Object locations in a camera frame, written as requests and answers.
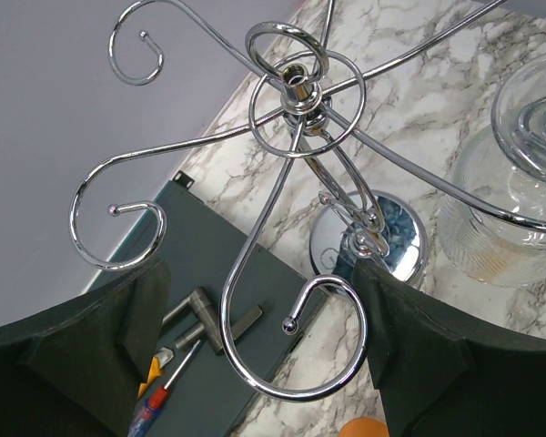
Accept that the orange plastic goblet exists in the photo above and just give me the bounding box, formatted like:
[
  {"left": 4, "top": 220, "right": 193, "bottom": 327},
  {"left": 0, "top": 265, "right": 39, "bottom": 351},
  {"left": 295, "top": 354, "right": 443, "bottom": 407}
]
[{"left": 338, "top": 417, "right": 389, "bottom": 437}]

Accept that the ribbed clear wine glass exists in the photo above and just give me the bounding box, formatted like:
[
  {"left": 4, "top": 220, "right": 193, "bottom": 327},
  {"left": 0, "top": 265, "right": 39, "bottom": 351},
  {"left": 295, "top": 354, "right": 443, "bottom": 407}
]
[{"left": 438, "top": 55, "right": 546, "bottom": 287}]

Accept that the dark grey tray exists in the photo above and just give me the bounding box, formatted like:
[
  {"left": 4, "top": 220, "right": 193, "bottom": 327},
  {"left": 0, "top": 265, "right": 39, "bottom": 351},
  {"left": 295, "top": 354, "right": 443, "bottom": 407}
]
[{"left": 79, "top": 170, "right": 329, "bottom": 437}]

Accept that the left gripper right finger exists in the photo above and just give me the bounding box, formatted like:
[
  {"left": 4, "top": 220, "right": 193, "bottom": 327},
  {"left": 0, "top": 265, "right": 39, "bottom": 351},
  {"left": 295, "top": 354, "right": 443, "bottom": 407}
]
[{"left": 352, "top": 260, "right": 546, "bottom": 436}]

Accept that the tall chrome glass rack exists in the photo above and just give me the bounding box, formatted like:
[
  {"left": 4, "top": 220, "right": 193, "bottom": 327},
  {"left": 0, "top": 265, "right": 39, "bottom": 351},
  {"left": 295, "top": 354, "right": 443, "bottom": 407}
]
[{"left": 68, "top": 1, "right": 546, "bottom": 402}]

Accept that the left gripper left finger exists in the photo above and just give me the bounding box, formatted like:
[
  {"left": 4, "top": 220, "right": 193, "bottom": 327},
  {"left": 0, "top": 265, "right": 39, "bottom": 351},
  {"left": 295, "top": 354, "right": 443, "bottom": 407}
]
[{"left": 0, "top": 259, "right": 170, "bottom": 436}]

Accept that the red blue screwdriver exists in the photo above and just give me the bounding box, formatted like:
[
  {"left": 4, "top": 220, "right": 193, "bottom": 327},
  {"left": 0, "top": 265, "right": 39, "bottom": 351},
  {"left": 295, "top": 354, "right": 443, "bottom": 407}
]
[{"left": 127, "top": 340, "right": 204, "bottom": 437}]

